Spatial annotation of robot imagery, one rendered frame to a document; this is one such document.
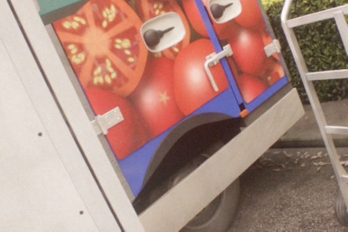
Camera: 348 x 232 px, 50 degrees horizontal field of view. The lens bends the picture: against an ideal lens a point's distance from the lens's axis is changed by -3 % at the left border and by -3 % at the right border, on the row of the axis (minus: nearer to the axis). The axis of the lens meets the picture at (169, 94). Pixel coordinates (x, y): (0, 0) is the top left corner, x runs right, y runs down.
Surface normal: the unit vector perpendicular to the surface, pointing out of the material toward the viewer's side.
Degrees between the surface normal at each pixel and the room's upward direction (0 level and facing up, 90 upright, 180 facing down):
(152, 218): 90
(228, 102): 90
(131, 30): 90
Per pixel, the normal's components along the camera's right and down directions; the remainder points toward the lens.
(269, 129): 0.59, -0.11
